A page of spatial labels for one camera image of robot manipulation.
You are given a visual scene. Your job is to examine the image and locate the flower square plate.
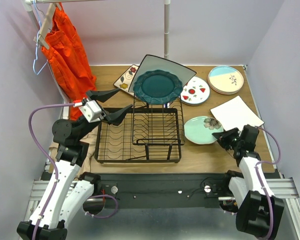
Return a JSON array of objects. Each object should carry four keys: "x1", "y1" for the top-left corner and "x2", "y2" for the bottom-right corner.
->
[{"x1": 113, "y1": 64, "x2": 139, "y2": 97}]

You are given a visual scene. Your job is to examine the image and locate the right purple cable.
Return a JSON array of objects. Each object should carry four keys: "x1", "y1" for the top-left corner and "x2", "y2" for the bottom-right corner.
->
[{"x1": 254, "y1": 126, "x2": 282, "y2": 240}]

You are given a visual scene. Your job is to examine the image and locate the wooden clip hanger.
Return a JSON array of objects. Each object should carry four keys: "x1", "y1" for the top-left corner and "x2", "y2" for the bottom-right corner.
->
[{"x1": 34, "y1": 1, "x2": 62, "y2": 50}]

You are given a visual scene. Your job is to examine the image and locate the teal rimmed plate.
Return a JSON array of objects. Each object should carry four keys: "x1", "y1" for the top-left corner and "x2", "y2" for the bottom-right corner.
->
[{"x1": 132, "y1": 69, "x2": 183, "y2": 105}]

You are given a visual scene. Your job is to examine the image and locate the large white square plate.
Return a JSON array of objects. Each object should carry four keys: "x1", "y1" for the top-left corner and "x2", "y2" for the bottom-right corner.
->
[{"x1": 128, "y1": 54, "x2": 197, "y2": 93}]

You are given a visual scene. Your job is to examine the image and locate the black wire dish rack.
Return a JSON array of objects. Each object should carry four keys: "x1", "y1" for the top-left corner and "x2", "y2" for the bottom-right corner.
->
[{"x1": 94, "y1": 99, "x2": 185, "y2": 164}]

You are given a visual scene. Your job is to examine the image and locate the orange shorts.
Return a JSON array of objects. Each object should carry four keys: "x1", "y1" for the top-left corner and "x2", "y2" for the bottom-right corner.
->
[{"x1": 41, "y1": 2, "x2": 98, "y2": 120}]

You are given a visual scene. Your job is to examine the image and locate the beige cloth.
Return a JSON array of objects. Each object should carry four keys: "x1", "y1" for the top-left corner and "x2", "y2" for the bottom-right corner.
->
[{"x1": 49, "y1": 128, "x2": 98, "y2": 177}]

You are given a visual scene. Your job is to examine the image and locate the watermelon round plate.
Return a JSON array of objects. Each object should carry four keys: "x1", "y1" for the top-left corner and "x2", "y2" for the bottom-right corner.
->
[{"x1": 180, "y1": 76, "x2": 211, "y2": 106}]

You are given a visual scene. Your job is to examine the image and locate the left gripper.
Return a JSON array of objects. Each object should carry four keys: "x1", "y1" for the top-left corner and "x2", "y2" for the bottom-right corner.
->
[{"x1": 76, "y1": 87, "x2": 134, "y2": 141}]

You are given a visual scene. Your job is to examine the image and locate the white clothes rack frame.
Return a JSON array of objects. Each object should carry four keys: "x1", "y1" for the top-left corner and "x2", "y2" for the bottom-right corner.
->
[{"x1": 22, "y1": 0, "x2": 171, "y2": 60}]

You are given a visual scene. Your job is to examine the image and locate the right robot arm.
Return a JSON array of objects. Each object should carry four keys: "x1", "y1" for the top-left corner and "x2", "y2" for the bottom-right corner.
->
[{"x1": 213, "y1": 124, "x2": 285, "y2": 240}]

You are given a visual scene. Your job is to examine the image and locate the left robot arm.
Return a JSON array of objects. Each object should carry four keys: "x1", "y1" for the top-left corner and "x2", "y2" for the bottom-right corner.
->
[{"x1": 16, "y1": 89, "x2": 132, "y2": 240}]

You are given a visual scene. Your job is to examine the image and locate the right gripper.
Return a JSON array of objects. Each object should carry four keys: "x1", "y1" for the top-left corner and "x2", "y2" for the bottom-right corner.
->
[{"x1": 212, "y1": 127, "x2": 242, "y2": 150}]

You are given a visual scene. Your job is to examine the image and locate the grey square plate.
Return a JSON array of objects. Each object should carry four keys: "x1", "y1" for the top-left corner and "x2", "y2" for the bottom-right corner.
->
[{"x1": 210, "y1": 96, "x2": 265, "y2": 131}]

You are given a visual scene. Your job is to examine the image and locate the blue wire hanger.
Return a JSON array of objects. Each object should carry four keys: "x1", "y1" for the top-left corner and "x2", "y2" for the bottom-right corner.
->
[{"x1": 32, "y1": 0, "x2": 48, "y2": 76}]

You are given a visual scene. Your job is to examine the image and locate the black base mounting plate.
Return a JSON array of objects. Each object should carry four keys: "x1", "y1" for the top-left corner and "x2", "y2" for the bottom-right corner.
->
[{"x1": 95, "y1": 173, "x2": 236, "y2": 209}]

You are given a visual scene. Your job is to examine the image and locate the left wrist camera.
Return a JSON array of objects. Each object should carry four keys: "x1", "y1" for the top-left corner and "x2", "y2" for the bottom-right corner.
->
[{"x1": 79, "y1": 100, "x2": 102, "y2": 123}]

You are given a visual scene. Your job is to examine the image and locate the blue and cream round plate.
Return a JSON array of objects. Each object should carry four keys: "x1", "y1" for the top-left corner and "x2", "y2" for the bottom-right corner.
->
[{"x1": 209, "y1": 85, "x2": 240, "y2": 95}]

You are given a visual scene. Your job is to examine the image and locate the purple cable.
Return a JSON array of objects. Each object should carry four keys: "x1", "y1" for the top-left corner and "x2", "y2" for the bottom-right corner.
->
[
  {"x1": 254, "y1": 126, "x2": 282, "y2": 240},
  {"x1": 27, "y1": 99, "x2": 120, "y2": 240}
]

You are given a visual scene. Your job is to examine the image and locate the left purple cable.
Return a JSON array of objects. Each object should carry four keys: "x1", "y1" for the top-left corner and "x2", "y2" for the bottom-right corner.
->
[{"x1": 27, "y1": 99, "x2": 120, "y2": 240}]

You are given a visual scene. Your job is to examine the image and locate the mint green flower plate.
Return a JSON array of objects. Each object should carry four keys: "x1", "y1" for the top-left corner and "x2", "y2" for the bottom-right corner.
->
[{"x1": 184, "y1": 116, "x2": 224, "y2": 145}]

